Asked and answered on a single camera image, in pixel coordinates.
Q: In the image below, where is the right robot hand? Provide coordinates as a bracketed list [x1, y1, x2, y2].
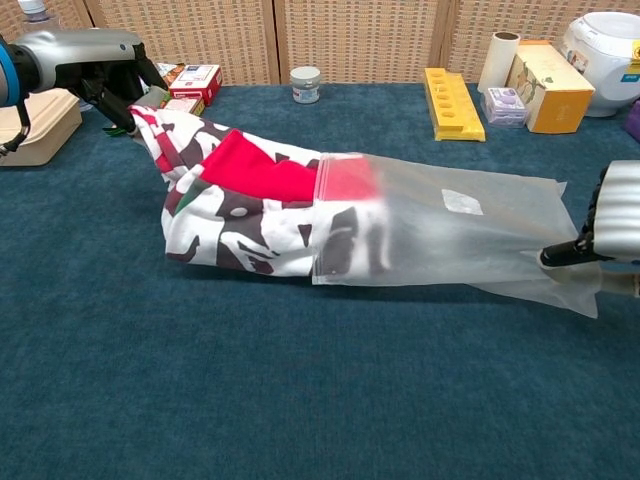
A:
[537, 159, 640, 301]

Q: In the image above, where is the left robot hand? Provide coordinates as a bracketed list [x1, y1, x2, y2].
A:
[27, 27, 171, 139]

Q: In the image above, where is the translucent plastic zip bag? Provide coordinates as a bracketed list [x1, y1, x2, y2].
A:
[310, 152, 600, 320]

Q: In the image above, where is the white red black garment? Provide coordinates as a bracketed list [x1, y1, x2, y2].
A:
[128, 103, 396, 279]

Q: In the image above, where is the clear plastic water bottle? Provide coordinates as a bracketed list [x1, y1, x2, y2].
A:
[17, 0, 61, 32]

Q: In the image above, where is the beige lidded lunch box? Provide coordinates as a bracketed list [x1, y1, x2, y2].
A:
[0, 88, 84, 168]

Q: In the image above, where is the red white carton box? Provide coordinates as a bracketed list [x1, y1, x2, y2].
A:
[168, 63, 224, 106]

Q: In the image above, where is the white rice cooker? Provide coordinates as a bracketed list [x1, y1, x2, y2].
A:
[558, 12, 640, 119]

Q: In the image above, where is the clear purple soap case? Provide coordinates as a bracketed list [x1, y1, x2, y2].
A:
[480, 86, 530, 129]

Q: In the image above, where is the white paper roll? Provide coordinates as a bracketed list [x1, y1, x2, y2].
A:
[477, 31, 522, 95]

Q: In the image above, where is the yellow holder with round holes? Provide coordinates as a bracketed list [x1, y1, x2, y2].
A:
[423, 67, 487, 142]

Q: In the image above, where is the small white jar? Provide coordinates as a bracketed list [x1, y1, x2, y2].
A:
[289, 66, 322, 105]

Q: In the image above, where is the woven wicker folding screen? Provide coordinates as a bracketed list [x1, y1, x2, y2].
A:
[0, 0, 640, 86]

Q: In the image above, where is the blue felt table cover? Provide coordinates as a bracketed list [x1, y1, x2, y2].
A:
[0, 82, 640, 480]

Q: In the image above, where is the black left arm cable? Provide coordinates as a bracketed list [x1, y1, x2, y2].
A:
[0, 99, 32, 157]

